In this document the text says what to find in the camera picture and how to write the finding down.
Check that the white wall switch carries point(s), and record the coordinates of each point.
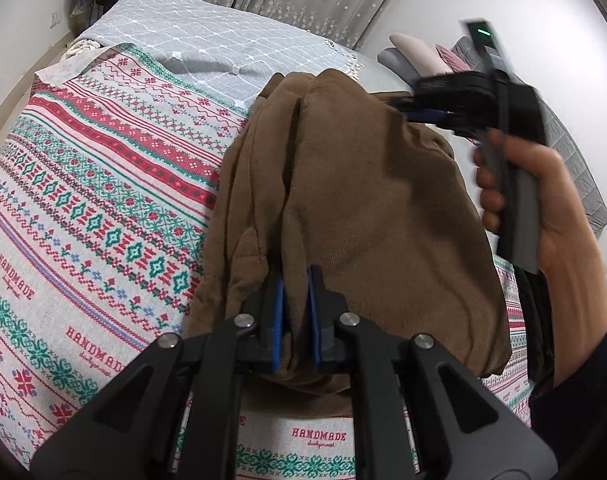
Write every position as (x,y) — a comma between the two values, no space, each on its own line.
(54,19)

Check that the red green patterned blanket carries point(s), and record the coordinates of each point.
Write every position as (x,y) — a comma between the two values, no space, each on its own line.
(83,210)

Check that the light blue checked blanket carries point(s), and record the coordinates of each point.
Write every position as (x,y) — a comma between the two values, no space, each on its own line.
(208,35)

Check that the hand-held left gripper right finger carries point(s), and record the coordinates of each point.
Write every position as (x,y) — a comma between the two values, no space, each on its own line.
(314,325)

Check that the person's right forearm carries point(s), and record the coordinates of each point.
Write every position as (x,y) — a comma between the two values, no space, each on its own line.
(583,410)

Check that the dusky pink pillow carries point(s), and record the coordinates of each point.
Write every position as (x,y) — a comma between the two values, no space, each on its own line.
(451,60)

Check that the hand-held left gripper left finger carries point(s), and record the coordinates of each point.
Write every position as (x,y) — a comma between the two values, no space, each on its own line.
(278,325)

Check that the brown coat with fur collar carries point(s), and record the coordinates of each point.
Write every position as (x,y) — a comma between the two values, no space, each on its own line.
(373,200)

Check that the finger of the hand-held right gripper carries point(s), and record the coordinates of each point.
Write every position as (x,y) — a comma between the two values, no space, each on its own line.
(433,114)

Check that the person's right hand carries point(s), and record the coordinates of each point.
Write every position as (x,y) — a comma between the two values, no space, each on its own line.
(568,220)

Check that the grey blue pillow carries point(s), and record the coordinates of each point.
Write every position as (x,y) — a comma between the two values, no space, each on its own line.
(391,60)

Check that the beige pink pillow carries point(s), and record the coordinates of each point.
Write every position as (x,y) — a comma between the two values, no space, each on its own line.
(418,55)

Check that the grey quilted cover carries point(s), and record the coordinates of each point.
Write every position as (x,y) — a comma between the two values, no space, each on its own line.
(578,160)

